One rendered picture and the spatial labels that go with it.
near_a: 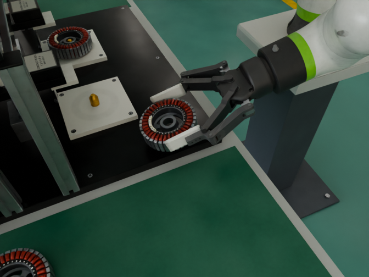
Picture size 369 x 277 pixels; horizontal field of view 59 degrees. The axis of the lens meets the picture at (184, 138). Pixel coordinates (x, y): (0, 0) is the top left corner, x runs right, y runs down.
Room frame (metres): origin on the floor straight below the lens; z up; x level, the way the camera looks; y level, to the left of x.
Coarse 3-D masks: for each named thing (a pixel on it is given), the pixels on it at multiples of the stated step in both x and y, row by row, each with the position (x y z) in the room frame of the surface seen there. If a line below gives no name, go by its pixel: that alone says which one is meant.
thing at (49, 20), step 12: (24, 0) 0.75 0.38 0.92; (36, 0) 0.75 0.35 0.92; (12, 12) 0.69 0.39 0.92; (24, 12) 0.70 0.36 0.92; (36, 12) 0.71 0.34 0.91; (48, 12) 0.77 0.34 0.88; (12, 24) 0.68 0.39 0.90; (24, 24) 0.69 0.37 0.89; (36, 24) 0.70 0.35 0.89; (48, 24) 0.72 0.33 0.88; (0, 36) 0.67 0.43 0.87
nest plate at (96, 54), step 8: (96, 40) 0.80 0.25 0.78; (48, 48) 0.76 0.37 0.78; (96, 48) 0.76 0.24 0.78; (88, 56) 0.72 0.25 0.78; (96, 56) 0.72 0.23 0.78; (104, 56) 0.72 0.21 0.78; (64, 64) 0.69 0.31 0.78; (72, 64) 0.69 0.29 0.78; (80, 64) 0.69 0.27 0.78; (88, 64) 0.70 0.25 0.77
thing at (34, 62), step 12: (24, 60) 0.51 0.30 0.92; (36, 60) 0.51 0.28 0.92; (48, 60) 0.51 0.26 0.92; (36, 72) 0.48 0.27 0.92; (48, 72) 0.48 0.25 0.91; (60, 72) 0.49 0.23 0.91; (72, 72) 0.53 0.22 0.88; (36, 84) 0.47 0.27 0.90; (48, 84) 0.48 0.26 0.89; (60, 84) 0.49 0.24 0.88; (72, 84) 0.50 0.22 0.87; (0, 96) 0.44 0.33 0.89
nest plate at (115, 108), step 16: (112, 80) 0.62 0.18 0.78; (64, 96) 0.57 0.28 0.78; (80, 96) 0.57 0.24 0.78; (112, 96) 0.57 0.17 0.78; (64, 112) 0.51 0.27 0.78; (80, 112) 0.51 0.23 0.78; (96, 112) 0.51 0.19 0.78; (112, 112) 0.51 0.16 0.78; (128, 112) 0.51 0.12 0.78; (80, 128) 0.47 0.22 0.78; (96, 128) 0.47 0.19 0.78
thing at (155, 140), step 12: (156, 108) 0.47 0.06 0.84; (168, 108) 0.47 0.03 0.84; (180, 108) 0.46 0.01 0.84; (192, 108) 0.46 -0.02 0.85; (144, 120) 0.44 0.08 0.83; (156, 120) 0.46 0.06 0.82; (168, 120) 0.45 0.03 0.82; (192, 120) 0.43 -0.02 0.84; (144, 132) 0.41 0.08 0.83; (156, 132) 0.41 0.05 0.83; (168, 132) 0.40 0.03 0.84; (180, 132) 0.40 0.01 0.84; (156, 144) 0.39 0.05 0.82
